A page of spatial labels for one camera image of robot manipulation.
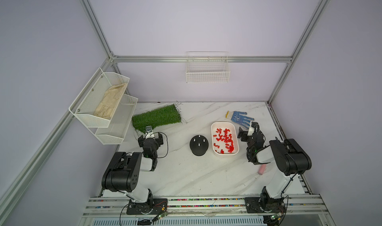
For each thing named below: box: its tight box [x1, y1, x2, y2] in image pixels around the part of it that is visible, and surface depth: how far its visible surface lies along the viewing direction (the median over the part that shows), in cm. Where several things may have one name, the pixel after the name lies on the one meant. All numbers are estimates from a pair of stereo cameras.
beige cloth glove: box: [93, 82, 128, 120], surface depth 81 cm
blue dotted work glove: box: [225, 110, 255, 130], surface depth 113 cm
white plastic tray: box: [210, 121, 240, 156], surface depth 100 cm
